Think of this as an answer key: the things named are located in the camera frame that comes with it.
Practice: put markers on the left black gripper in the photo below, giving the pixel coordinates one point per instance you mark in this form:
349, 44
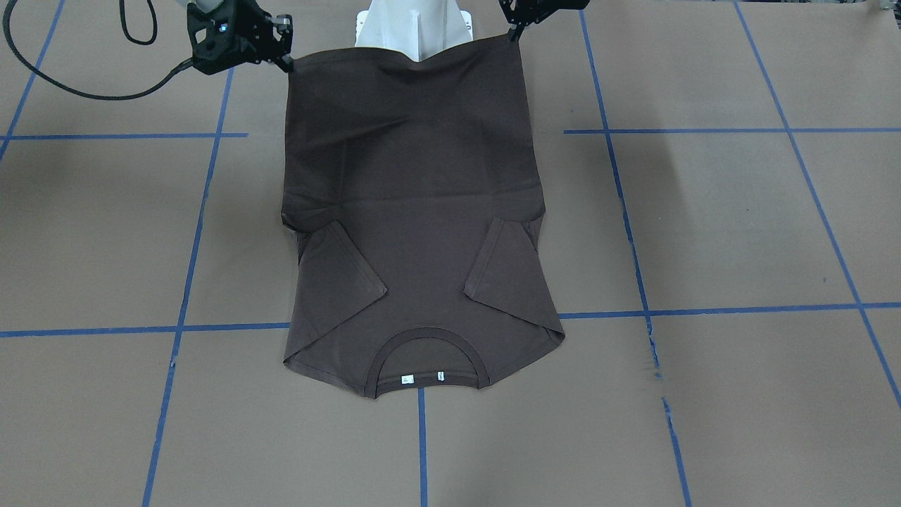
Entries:
529, 10

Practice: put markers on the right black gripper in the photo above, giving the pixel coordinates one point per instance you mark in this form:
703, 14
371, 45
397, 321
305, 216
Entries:
248, 15

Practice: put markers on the brown t-shirt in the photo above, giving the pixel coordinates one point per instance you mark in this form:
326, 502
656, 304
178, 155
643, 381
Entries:
413, 193

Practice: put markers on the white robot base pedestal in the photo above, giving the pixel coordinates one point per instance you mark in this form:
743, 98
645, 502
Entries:
416, 29

